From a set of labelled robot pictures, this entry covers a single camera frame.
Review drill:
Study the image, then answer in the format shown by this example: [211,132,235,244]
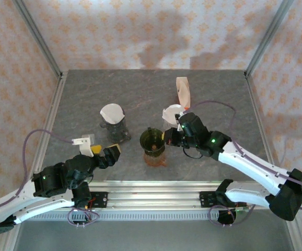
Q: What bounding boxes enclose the aluminium frame post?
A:
[245,0,295,76]
[11,0,64,78]

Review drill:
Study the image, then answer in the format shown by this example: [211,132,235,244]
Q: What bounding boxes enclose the coffee filter paper package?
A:
[176,76,192,109]

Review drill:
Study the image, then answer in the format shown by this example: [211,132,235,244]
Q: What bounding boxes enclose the thin black right gripper cable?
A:
[181,145,204,159]

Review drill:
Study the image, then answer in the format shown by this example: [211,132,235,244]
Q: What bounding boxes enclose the white paper coffee filter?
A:
[162,104,187,125]
[100,103,125,125]

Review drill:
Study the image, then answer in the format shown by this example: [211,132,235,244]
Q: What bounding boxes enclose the dark green coffee dripper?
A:
[140,127,166,157]

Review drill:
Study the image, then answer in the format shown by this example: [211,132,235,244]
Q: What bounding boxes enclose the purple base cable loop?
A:
[66,205,101,227]
[208,204,255,227]

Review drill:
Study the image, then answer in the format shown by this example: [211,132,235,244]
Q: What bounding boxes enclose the aluminium side rail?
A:
[25,72,68,189]
[244,73,282,189]

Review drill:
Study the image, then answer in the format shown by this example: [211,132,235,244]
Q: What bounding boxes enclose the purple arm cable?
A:
[183,100,302,211]
[0,130,75,212]

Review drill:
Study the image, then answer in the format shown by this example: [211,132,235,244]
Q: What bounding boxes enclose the small green circuit board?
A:
[233,206,251,218]

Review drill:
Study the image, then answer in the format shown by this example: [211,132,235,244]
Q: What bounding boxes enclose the smoke grey glass server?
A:
[106,125,132,144]

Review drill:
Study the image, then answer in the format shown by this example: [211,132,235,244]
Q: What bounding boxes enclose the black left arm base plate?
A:
[89,191,109,209]

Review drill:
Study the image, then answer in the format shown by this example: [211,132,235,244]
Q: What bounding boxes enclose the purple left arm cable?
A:
[0,130,75,212]

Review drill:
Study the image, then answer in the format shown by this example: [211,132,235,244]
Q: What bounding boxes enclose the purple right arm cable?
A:
[183,100,302,211]

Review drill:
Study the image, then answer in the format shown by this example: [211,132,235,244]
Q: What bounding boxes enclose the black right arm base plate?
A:
[199,191,218,209]

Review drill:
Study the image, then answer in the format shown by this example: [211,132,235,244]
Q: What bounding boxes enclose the white slotted cable duct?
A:
[28,210,219,221]

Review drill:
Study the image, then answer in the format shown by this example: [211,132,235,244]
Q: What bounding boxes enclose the aluminium mounting rail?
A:
[16,179,297,210]

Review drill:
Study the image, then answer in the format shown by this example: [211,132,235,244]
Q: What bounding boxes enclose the orange glass coffee server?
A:
[143,153,169,168]

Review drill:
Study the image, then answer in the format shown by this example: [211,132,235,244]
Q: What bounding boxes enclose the clear plastic coffee dripper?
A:
[163,119,180,131]

